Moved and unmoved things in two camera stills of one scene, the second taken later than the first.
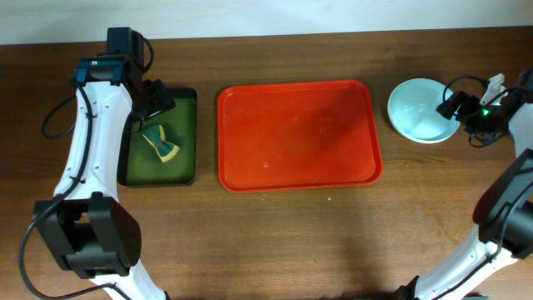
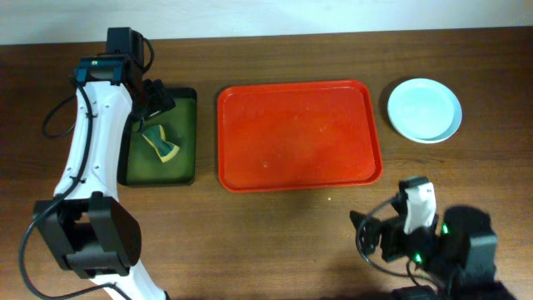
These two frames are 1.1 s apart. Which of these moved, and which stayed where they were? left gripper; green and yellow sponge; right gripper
Moved: right gripper
Stayed: left gripper; green and yellow sponge
